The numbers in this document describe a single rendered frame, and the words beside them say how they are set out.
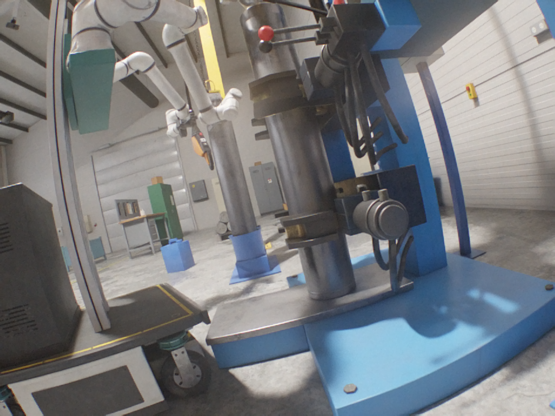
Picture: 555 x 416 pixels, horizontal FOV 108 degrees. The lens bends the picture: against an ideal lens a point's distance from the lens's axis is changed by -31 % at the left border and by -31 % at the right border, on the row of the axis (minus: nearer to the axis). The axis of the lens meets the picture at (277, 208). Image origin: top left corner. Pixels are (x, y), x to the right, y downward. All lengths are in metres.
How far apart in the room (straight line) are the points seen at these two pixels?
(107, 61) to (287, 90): 0.60
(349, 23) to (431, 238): 0.97
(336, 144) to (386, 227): 0.89
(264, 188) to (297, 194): 10.17
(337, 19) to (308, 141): 0.59
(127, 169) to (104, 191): 1.45
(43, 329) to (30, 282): 0.15
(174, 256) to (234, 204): 1.50
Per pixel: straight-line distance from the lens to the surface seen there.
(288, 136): 1.17
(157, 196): 8.38
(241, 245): 2.46
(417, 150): 1.33
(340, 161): 1.57
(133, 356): 0.93
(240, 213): 2.45
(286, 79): 1.00
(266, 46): 0.74
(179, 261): 3.70
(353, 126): 0.82
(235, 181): 2.47
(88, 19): 1.17
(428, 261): 1.37
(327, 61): 0.84
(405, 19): 0.78
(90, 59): 1.05
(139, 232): 7.01
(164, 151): 12.57
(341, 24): 0.71
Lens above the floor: 0.61
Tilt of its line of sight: 2 degrees down
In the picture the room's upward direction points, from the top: 14 degrees counter-clockwise
